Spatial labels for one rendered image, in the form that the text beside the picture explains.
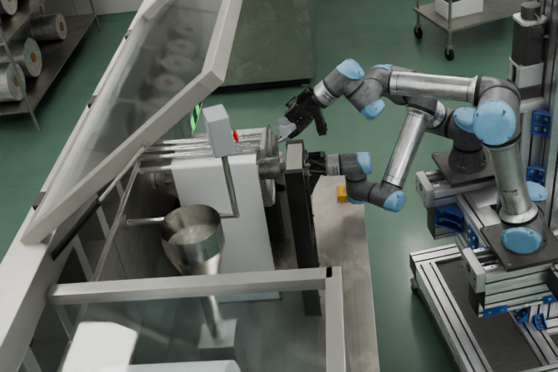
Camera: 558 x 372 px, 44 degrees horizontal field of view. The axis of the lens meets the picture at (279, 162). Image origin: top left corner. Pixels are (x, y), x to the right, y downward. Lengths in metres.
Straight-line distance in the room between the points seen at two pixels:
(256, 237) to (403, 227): 1.87
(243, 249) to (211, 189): 0.24
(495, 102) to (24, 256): 1.31
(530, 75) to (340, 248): 0.85
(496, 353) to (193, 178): 1.55
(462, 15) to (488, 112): 3.57
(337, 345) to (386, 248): 2.56
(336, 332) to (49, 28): 5.45
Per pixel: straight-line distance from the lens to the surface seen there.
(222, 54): 1.19
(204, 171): 1.91
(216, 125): 1.54
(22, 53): 5.71
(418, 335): 3.28
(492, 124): 2.02
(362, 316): 2.13
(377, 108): 2.13
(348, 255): 2.33
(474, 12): 5.59
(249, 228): 2.02
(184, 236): 1.64
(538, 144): 2.54
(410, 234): 3.77
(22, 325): 1.31
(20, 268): 1.38
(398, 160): 2.34
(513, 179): 2.15
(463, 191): 2.87
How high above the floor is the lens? 2.47
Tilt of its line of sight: 34 degrees down
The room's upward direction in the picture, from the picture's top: 9 degrees counter-clockwise
